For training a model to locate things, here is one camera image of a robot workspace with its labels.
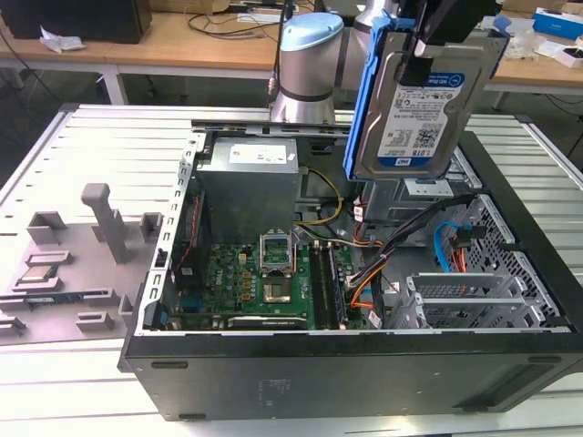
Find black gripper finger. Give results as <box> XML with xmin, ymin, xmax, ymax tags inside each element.
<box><xmin>394</xmin><ymin>38</ymin><xmax>435</xmax><ymax>86</ymax></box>

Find hard disk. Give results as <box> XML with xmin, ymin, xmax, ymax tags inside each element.
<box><xmin>341</xmin><ymin>11</ymin><xmax>510</xmax><ymax>184</ymax></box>

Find silver disk bay cage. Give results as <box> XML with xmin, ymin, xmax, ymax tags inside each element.
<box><xmin>359</xmin><ymin>147</ymin><xmax>484</xmax><ymax>224</ymax></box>

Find grey flat box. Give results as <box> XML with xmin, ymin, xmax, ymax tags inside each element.
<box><xmin>494</xmin><ymin>15</ymin><xmax>537</xmax><ymax>38</ymax></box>

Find clear plastic bag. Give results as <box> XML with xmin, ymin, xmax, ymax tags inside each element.
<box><xmin>503</xmin><ymin>26</ymin><xmax>555</xmax><ymax>60</ymax></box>

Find blue cardboard box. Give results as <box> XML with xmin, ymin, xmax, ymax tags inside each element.
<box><xmin>531</xmin><ymin>6</ymin><xmax>583</xmax><ymax>36</ymax></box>

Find white small box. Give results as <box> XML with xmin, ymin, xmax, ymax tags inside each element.
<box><xmin>553</xmin><ymin>43</ymin><xmax>583</xmax><ymax>69</ymax></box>

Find grey power supply unit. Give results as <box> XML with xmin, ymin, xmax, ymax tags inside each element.
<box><xmin>195</xmin><ymin>137</ymin><xmax>304</xmax><ymax>229</ymax></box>

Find wooden desk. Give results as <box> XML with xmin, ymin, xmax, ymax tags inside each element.
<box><xmin>0</xmin><ymin>0</ymin><xmax>583</xmax><ymax>110</ymax></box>

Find brown cardboard box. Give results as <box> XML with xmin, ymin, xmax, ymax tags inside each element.
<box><xmin>157</xmin><ymin>0</ymin><xmax>233</xmax><ymax>14</ymax></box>

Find silver perforated drive cage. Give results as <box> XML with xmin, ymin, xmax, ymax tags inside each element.
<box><xmin>394</xmin><ymin>271</ymin><xmax>564</xmax><ymax>330</ymax></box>

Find RAM stick in slot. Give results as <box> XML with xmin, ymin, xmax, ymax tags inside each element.
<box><xmin>323</xmin><ymin>243</ymin><xmax>348</xmax><ymax>330</ymax></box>

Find metal socket cover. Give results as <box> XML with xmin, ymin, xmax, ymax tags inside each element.
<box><xmin>258</xmin><ymin>226</ymin><xmax>297</xmax><ymax>279</ymax></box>

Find black RAM slot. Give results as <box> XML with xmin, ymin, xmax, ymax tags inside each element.
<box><xmin>311</xmin><ymin>240</ymin><xmax>327</xmax><ymax>330</ymax></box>

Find CPU socket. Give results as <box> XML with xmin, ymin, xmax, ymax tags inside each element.
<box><xmin>262</xmin><ymin>278</ymin><xmax>292</xmax><ymax>305</ymax></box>

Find black case fan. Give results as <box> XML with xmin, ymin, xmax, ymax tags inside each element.
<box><xmin>175</xmin><ymin>188</ymin><xmax>210</xmax><ymax>274</ymax></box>

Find green motherboard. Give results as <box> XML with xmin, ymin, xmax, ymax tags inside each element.
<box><xmin>172</xmin><ymin>240</ymin><xmax>379</xmax><ymax>331</ymax></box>

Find black graphics card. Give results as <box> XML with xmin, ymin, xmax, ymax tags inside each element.
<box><xmin>226</xmin><ymin>315</ymin><xmax>309</xmax><ymax>330</ymax></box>

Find black PC case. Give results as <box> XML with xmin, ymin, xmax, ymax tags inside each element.
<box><xmin>117</xmin><ymin>118</ymin><xmax>583</xmax><ymax>422</ymax></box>

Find large black box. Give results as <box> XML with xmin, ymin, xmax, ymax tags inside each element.
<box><xmin>0</xmin><ymin>0</ymin><xmax>154</xmax><ymax>46</ymax></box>

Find crumpled white paper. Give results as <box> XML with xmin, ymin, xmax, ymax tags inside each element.
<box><xmin>38</xmin><ymin>25</ymin><xmax>87</xmax><ymax>55</ymax></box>

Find grey parts rack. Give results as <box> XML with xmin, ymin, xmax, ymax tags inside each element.
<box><xmin>0</xmin><ymin>181</ymin><xmax>165</xmax><ymax>347</ymax></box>

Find silver CPU chip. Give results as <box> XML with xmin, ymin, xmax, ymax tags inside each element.
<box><xmin>20</xmin><ymin>263</ymin><xmax>58</xmax><ymax>281</ymax></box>

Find green RAM stick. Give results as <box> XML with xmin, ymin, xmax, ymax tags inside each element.
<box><xmin>0</xmin><ymin>294</ymin><xmax>83</xmax><ymax>307</ymax></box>

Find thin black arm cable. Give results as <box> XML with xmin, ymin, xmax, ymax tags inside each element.
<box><xmin>267</xmin><ymin>0</ymin><xmax>293</xmax><ymax>107</ymax></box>

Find yellow wire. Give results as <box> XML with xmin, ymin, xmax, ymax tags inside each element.
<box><xmin>295</xmin><ymin>168</ymin><xmax>343</xmax><ymax>227</ymax></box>

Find black cable bundle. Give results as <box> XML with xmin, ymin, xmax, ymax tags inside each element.
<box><xmin>345</xmin><ymin>193</ymin><xmax>479</xmax><ymax>292</ymax></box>

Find orange wire black plug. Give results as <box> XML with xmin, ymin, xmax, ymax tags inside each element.
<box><xmin>448</xmin><ymin>226</ymin><xmax>484</xmax><ymax>273</ymax></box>

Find blue data wire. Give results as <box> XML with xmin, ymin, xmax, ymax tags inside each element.
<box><xmin>432</xmin><ymin>221</ymin><xmax>475</xmax><ymax>274</ymax></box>

